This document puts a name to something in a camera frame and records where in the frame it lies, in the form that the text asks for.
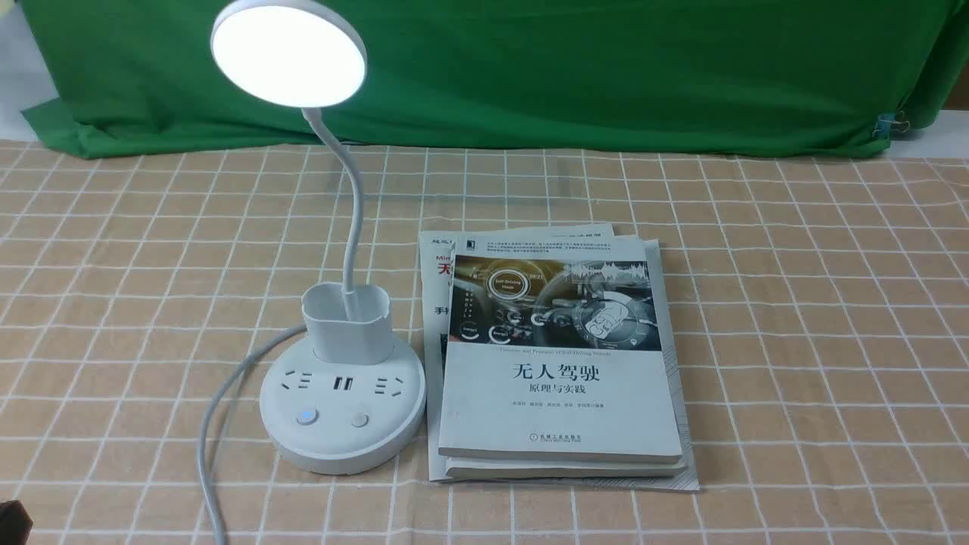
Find blue binder clip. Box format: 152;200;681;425
871;111;911;139

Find white lamp power cable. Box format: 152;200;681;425
198;324;307;545

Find green backdrop cloth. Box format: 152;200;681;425
21;1;967;158

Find bottom thin white book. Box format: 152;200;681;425
419;223;701;493

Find top white autonomous driving book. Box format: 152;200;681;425
438;235;683;465

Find white round desk lamp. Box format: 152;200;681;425
209;1;426;475

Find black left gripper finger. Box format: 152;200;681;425
0;500;33;545

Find middle white book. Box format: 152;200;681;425
444;235;689;480

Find orange checkered tablecloth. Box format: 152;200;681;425
1;142;968;544

